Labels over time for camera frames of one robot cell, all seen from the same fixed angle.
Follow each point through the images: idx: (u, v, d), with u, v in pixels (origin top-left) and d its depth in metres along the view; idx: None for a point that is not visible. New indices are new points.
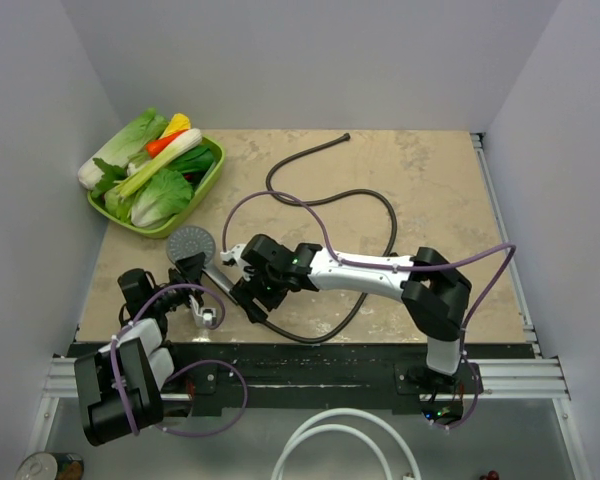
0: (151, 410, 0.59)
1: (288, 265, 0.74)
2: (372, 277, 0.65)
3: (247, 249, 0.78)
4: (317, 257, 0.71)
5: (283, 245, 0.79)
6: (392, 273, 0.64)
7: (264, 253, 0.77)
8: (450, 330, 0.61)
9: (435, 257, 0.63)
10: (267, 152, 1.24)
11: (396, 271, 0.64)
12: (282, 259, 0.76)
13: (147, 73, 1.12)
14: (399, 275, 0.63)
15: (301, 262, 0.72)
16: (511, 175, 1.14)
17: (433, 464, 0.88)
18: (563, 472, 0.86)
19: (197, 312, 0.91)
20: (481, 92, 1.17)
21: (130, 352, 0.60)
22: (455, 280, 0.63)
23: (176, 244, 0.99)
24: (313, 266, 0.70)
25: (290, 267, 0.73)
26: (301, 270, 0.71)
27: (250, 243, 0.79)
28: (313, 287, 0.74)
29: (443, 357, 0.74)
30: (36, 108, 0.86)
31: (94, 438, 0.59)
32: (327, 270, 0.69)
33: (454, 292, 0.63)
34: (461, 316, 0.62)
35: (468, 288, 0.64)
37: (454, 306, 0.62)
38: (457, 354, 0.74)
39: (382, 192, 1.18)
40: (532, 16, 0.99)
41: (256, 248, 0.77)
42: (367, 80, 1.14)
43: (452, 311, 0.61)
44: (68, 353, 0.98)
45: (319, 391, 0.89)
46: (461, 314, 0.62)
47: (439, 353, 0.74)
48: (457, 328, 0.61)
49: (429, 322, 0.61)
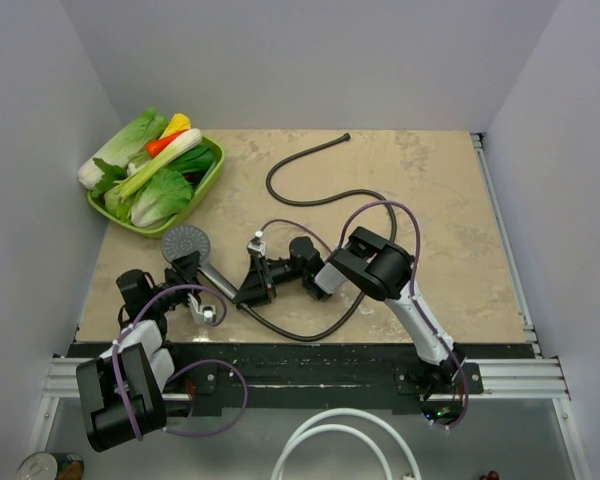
0: (155, 415, 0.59)
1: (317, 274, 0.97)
2: None
3: (302, 254, 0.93)
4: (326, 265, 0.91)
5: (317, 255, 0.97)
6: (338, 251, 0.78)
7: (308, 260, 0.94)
8: (373, 287, 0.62)
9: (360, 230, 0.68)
10: (267, 152, 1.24)
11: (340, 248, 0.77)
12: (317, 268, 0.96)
13: (147, 74, 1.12)
14: None
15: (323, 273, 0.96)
16: (511, 175, 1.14)
17: (434, 464, 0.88)
18: (563, 472, 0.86)
19: (197, 310, 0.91)
20: (481, 92, 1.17)
21: (133, 357, 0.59)
22: (381, 245, 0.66)
23: (171, 244, 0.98)
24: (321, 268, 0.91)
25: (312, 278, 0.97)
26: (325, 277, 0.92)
27: (301, 247, 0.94)
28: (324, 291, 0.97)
29: (422, 342, 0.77)
30: (35, 108, 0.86)
31: (98, 445, 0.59)
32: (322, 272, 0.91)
33: (381, 256, 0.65)
34: (388, 275, 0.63)
35: (402, 254, 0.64)
37: (377, 266, 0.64)
38: (436, 340, 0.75)
39: (382, 192, 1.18)
40: (532, 17, 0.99)
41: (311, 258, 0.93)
42: (368, 80, 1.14)
43: (374, 269, 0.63)
44: (68, 353, 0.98)
45: (319, 391, 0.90)
46: (384, 272, 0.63)
47: (415, 336, 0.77)
48: (379, 283, 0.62)
49: (358, 282, 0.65)
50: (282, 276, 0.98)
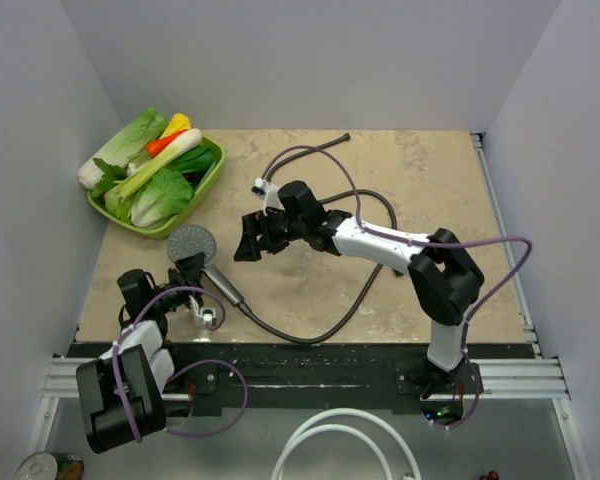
0: (154, 417, 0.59)
1: (318, 226, 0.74)
2: (387, 247, 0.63)
3: (290, 194, 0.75)
4: (344, 223, 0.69)
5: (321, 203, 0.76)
6: (406, 246, 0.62)
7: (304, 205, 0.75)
8: (448, 312, 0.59)
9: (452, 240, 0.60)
10: (267, 152, 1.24)
11: (410, 245, 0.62)
12: (316, 216, 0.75)
13: (147, 74, 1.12)
14: (412, 248, 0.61)
15: (330, 225, 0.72)
16: (511, 175, 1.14)
17: (434, 464, 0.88)
18: (564, 472, 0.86)
19: (197, 312, 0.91)
20: (481, 92, 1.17)
21: (133, 359, 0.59)
22: (467, 267, 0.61)
23: (176, 244, 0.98)
24: (338, 230, 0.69)
25: (318, 228, 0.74)
26: (328, 231, 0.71)
27: (293, 189, 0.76)
28: (335, 252, 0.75)
29: (444, 352, 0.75)
30: (35, 108, 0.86)
31: (97, 446, 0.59)
32: (349, 236, 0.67)
33: (464, 280, 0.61)
34: (465, 305, 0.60)
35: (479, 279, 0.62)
37: (459, 292, 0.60)
38: (459, 352, 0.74)
39: (382, 193, 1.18)
40: (532, 17, 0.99)
41: (300, 197, 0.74)
42: (367, 80, 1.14)
43: (457, 297, 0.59)
44: (68, 353, 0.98)
45: (319, 391, 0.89)
46: (464, 301, 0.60)
47: (437, 344, 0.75)
48: (457, 313, 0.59)
49: (431, 299, 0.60)
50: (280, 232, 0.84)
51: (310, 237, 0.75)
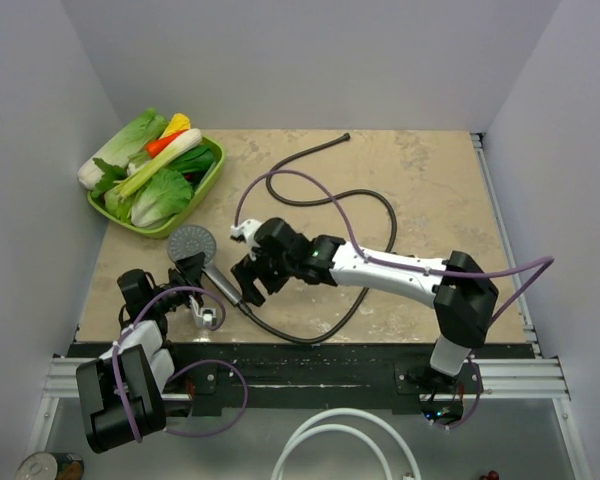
0: (154, 416, 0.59)
1: (307, 258, 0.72)
2: (403, 278, 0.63)
3: (265, 233, 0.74)
4: (339, 252, 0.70)
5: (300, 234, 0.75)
6: (423, 275, 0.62)
7: (283, 240, 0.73)
8: (475, 337, 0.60)
9: (468, 263, 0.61)
10: (267, 152, 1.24)
11: (427, 274, 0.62)
12: (300, 248, 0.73)
13: (147, 73, 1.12)
14: (430, 278, 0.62)
15: (321, 255, 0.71)
16: (511, 175, 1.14)
17: (434, 464, 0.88)
18: (564, 472, 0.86)
19: (197, 312, 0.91)
20: (481, 92, 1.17)
21: (133, 359, 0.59)
22: (484, 287, 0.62)
23: (176, 244, 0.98)
24: (336, 262, 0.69)
25: (310, 259, 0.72)
26: (321, 264, 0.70)
27: (266, 228, 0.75)
28: (331, 282, 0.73)
29: (450, 361, 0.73)
30: (35, 108, 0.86)
31: (97, 446, 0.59)
32: (351, 267, 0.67)
33: (485, 301, 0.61)
34: (487, 325, 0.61)
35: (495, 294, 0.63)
37: (482, 314, 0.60)
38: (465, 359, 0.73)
39: (382, 193, 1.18)
40: (532, 17, 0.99)
41: (275, 234, 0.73)
42: (367, 80, 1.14)
43: (480, 320, 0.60)
44: (68, 353, 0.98)
45: (319, 391, 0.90)
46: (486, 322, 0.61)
47: (445, 355, 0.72)
48: (481, 335, 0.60)
49: (457, 329, 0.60)
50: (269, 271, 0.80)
51: (302, 273, 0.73)
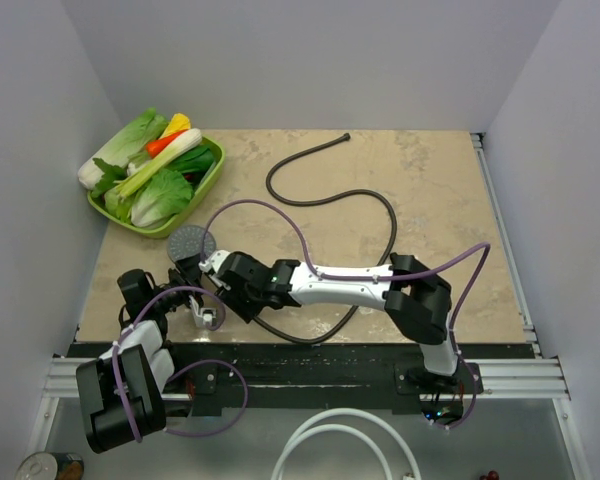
0: (154, 416, 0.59)
1: (268, 284, 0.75)
2: (354, 290, 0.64)
3: (224, 268, 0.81)
4: (296, 274, 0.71)
5: (259, 262, 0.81)
6: (373, 284, 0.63)
7: (241, 271, 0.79)
8: (435, 335, 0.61)
9: (414, 265, 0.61)
10: (267, 152, 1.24)
11: (376, 282, 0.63)
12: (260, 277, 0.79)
13: (146, 73, 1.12)
14: (380, 285, 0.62)
15: (280, 280, 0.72)
16: (511, 175, 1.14)
17: (433, 464, 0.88)
18: (564, 472, 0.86)
19: (197, 312, 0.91)
20: (481, 92, 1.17)
21: (133, 359, 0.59)
22: (434, 284, 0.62)
23: (176, 244, 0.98)
24: (293, 283, 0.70)
25: (271, 286, 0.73)
26: (281, 288, 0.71)
27: (225, 263, 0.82)
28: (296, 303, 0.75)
29: (441, 361, 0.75)
30: (36, 108, 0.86)
31: (97, 446, 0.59)
32: (307, 286, 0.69)
33: (440, 299, 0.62)
34: (444, 320, 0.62)
35: (448, 289, 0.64)
37: (437, 310, 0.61)
38: (453, 354, 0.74)
39: (382, 192, 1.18)
40: (532, 17, 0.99)
41: (233, 269, 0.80)
42: (367, 81, 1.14)
43: (436, 317, 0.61)
44: (68, 353, 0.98)
45: (318, 391, 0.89)
46: (443, 318, 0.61)
47: (434, 356, 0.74)
48: (441, 331, 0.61)
49: (414, 330, 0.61)
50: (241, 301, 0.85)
51: (268, 298, 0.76)
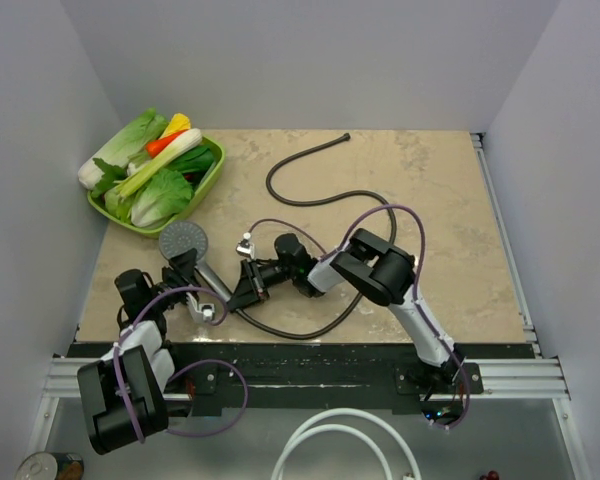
0: (156, 416, 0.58)
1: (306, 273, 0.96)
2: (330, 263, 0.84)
3: (289, 249, 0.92)
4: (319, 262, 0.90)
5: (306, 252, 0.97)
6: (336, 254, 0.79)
7: (299, 257, 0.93)
8: (378, 293, 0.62)
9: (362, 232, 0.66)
10: (267, 152, 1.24)
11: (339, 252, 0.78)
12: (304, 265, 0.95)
13: (147, 73, 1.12)
14: None
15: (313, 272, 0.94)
16: (511, 175, 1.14)
17: (434, 464, 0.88)
18: (564, 473, 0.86)
19: (197, 309, 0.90)
20: (481, 92, 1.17)
21: (133, 359, 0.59)
22: (385, 249, 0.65)
23: (168, 241, 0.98)
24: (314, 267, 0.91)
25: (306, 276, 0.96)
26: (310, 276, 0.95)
27: (289, 243, 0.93)
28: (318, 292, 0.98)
29: (424, 345, 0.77)
30: (35, 108, 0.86)
31: (100, 447, 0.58)
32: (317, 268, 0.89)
33: (389, 261, 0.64)
34: (392, 281, 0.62)
35: (403, 257, 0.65)
37: (381, 271, 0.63)
38: (438, 342, 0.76)
39: (382, 193, 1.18)
40: (533, 17, 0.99)
41: (296, 253, 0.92)
42: (367, 81, 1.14)
43: (378, 275, 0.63)
44: (68, 353, 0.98)
45: (318, 391, 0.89)
46: (388, 278, 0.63)
47: (418, 339, 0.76)
48: (385, 290, 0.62)
49: (364, 288, 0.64)
50: (273, 277, 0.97)
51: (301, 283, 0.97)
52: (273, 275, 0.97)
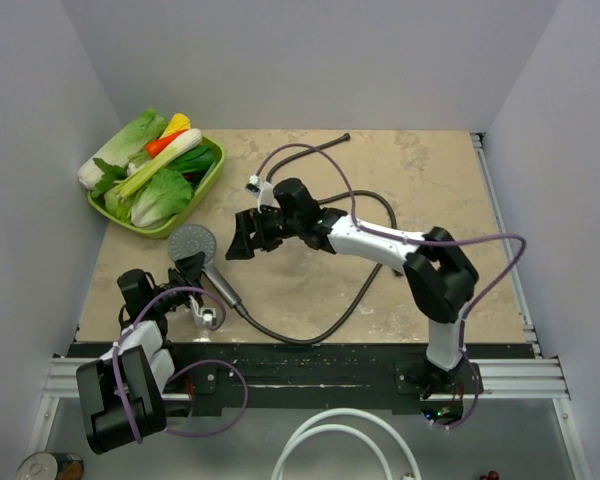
0: (154, 417, 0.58)
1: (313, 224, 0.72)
2: (382, 246, 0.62)
3: (286, 192, 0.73)
4: (340, 221, 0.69)
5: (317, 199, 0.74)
6: (401, 244, 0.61)
7: (301, 203, 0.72)
8: (442, 310, 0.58)
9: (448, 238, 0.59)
10: (267, 152, 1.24)
11: (405, 243, 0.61)
12: (311, 213, 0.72)
13: (147, 73, 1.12)
14: (407, 247, 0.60)
15: (326, 222, 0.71)
16: (511, 175, 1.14)
17: (434, 464, 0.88)
18: (564, 473, 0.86)
19: (197, 312, 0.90)
20: (482, 92, 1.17)
21: (132, 359, 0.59)
22: (461, 265, 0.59)
23: (176, 243, 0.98)
24: (334, 228, 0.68)
25: (314, 226, 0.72)
26: (322, 230, 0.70)
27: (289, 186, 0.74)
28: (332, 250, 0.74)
29: (443, 352, 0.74)
30: (35, 108, 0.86)
31: (98, 447, 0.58)
32: (344, 234, 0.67)
33: (461, 276, 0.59)
34: (459, 301, 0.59)
35: (474, 276, 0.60)
37: (454, 289, 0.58)
38: (457, 351, 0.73)
39: (382, 193, 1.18)
40: (533, 17, 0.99)
41: (295, 196, 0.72)
42: (367, 81, 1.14)
43: (451, 294, 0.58)
44: (68, 353, 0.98)
45: (318, 391, 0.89)
46: (457, 297, 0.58)
47: (438, 344, 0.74)
48: (450, 309, 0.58)
49: (425, 298, 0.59)
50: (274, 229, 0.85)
51: (306, 236, 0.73)
52: (275, 229, 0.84)
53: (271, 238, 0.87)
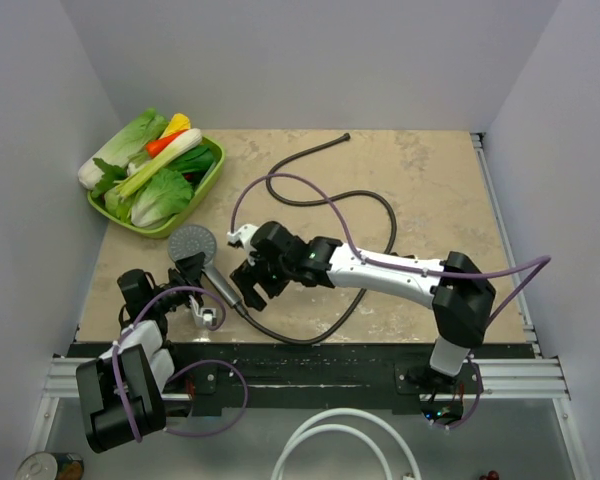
0: (154, 415, 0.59)
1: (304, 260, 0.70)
2: (400, 279, 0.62)
3: (261, 236, 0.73)
4: (336, 254, 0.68)
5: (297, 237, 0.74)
6: (420, 276, 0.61)
7: (279, 243, 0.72)
8: (474, 339, 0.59)
9: (466, 263, 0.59)
10: (267, 152, 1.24)
11: (425, 275, 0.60)
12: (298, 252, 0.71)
13: (147, 73, 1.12)
14: (427, 279, 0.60)
15: (317, 257, 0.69)
16: (511, 175, 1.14)
17: (434, 464, 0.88)
18: (564, 473, 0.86)
19: (197, 312, 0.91)
20: (481, 92, 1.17)
21: (132, 358, 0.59)
22: (482, 287, 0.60)
23: (176, 244, 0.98)
24: (332, 264, 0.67)
25: (306, 262, 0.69)
26: (318, 266, 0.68)
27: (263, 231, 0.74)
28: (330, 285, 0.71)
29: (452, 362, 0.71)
30: (35, 108, 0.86)
31: (97, 446, 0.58)
32: (348, 269, 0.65)
33: (481, 299, 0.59)
34: (485, 324, 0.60)
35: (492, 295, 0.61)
37: (480, 314, 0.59)
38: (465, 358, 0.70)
39: (382, 193, 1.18)
40: (532, 17, 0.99)
41: (271, 237, 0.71)
42: (367, 81, 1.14)
43: (479, 321, 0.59)
44: (68, 353, 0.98)
45: (319, 391, 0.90)
46: (484, 322, 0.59)
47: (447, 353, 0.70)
48: (480, 335, 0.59)
49: (455, 330, 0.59)
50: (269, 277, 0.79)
51: (301, 275, 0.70)
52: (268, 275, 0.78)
53: (273, 282, 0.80)
